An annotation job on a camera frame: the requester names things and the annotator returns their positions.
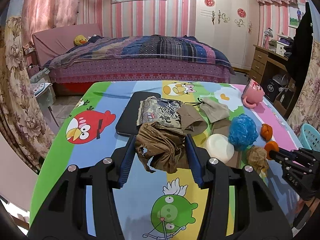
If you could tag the brown cloth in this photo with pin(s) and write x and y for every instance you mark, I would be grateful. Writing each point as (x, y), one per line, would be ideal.
(162, 147)

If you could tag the orange peel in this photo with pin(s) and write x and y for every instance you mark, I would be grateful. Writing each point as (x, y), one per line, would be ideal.
(267, 132)
(271, 147)

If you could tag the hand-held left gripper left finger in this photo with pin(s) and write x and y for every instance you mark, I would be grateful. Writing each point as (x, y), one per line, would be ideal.
(127, 160)

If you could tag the desk lamp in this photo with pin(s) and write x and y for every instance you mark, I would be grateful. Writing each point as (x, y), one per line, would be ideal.
(268, 33)

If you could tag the chair with cushion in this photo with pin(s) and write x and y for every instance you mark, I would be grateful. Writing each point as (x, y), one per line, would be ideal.
(41, 87)

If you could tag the cartoon printed tablecloth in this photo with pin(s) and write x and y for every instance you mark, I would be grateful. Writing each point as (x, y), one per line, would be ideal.
(100, 105)

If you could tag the blue plastic bag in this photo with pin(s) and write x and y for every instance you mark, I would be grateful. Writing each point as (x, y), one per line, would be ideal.
(243, 132)

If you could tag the brown paper ball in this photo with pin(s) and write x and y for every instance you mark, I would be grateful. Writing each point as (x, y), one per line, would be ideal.
(257, 158)

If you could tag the white wardrobe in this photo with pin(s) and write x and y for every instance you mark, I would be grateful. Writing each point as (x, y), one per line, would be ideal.
(225, 37)

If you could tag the plaid purple blanket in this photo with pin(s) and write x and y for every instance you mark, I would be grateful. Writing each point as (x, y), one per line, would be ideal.
(155, 48)

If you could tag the pink curtain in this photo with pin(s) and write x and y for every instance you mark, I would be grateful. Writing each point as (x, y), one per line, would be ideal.
(57, 5)

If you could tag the cardboard box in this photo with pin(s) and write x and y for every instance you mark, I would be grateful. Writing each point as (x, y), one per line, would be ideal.
(285, 98)

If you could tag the printed snack packet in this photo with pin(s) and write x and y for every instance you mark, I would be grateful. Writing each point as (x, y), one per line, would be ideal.
(160, 112)

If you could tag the black box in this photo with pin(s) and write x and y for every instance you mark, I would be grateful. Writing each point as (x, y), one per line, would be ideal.
(270, 88)

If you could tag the pink bed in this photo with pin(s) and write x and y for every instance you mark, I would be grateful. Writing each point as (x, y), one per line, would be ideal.
(140, 72)

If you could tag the wooden desk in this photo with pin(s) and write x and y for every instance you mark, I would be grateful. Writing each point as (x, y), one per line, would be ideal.
(260, 63)

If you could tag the white round lid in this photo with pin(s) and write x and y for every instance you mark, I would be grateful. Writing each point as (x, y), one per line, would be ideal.
(218, 148)

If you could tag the white appliance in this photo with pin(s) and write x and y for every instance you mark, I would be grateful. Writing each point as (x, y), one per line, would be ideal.
(280, 80)

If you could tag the floral curtain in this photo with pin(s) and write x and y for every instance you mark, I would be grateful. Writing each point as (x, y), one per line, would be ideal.
(310, 100)
(17, 92)

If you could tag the pink mug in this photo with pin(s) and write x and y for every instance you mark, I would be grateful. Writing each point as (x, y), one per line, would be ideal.
(253, 92)

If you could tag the teal plastic basket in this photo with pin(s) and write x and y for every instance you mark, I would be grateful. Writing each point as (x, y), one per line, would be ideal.
(311, 136)

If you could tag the yellow plush toy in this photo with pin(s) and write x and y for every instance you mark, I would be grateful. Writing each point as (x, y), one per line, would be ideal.
(80, 40)

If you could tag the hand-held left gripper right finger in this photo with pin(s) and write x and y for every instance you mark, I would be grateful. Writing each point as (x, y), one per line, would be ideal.
(195, 160)

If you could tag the khaki sock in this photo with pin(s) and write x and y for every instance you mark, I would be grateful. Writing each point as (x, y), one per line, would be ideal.
(191, 120)

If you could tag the small framed photo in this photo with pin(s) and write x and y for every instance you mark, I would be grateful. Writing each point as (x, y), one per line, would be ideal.
(293, 15)

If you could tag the black tray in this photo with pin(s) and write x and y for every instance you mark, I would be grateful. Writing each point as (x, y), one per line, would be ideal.
(130, 115)

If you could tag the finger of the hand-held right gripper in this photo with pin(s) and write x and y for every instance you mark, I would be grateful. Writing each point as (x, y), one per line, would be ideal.
(285, 152)
(277, 158)

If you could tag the beige sock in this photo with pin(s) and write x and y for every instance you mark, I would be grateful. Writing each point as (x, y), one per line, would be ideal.
(215, 111)

